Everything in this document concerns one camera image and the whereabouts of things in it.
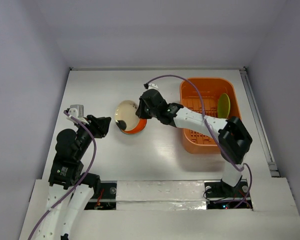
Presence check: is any orange plastic dish rack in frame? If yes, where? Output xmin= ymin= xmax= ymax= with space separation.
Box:
xmin=179 ymin=77 xmax=241 ymax=154

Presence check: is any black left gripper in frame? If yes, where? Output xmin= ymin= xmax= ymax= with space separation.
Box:
xmin=75 ymin=113 xmax=111 ymax=158

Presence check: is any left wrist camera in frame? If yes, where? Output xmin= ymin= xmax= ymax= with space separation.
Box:
xmin=64 ymin=104 xmax=87 ymax=123

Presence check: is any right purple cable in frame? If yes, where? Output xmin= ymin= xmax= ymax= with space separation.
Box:
xmin=143 ymin=74 xmax=253 ymax=210

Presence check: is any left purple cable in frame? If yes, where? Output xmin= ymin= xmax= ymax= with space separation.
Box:
xmin=26 ymin=111 xmax=99 ymax=240

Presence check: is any green plate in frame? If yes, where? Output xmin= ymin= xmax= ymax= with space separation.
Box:
xmin=217 ymin=93 xmax=231 ymax=119

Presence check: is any orange plate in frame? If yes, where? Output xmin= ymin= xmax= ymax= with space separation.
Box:
xmin=121 ymin=118 xmax=147 ymax=135

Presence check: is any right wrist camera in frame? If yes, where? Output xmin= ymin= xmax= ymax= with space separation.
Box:
xmin=143 ymin=82 xmax=159 ymax=91

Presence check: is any white front panel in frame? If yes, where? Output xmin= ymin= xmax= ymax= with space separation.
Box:
xmin=18 ymin=177 xmax=300 ymax=240

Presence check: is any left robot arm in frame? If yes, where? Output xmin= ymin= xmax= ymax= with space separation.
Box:
xmin=28 ymin=108 xmax=112 ymax=240

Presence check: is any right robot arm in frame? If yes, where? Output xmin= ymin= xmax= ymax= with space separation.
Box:
xmin=136 ymin=89 xmax=253 ymax=197

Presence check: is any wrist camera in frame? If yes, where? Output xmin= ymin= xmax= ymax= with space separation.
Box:
xmin=64 ymin=104 xmax=87 ymax=123
xmin=143 ymin=82 xmax=159 ymax=91

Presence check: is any purple cable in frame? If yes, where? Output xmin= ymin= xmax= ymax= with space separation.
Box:
xmin=143 ymin=74 xmax=253 ymax=210
xmin=26 ymin=111 xmax=99 ymax=240

